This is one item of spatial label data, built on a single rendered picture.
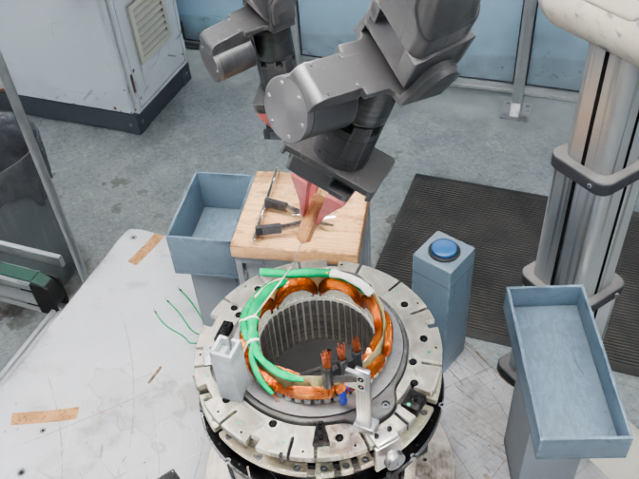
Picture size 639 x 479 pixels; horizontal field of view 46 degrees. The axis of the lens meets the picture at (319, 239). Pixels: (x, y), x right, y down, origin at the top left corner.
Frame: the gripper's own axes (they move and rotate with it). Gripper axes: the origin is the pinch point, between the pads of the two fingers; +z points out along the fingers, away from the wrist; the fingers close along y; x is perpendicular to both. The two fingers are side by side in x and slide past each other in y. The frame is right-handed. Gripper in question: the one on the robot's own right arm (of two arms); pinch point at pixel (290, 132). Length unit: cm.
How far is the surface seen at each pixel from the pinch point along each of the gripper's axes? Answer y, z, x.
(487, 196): -120, 128, 32
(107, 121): -151, 118, -131
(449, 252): 10.7, 14.6, 25.0
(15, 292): 2, 43, -67
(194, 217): 3.0, 16.6, -19.2
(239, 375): 43.4, 1.5, 2.1
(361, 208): 4.2, 12.2, 10.8
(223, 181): -2.3, 12.8, -14.4
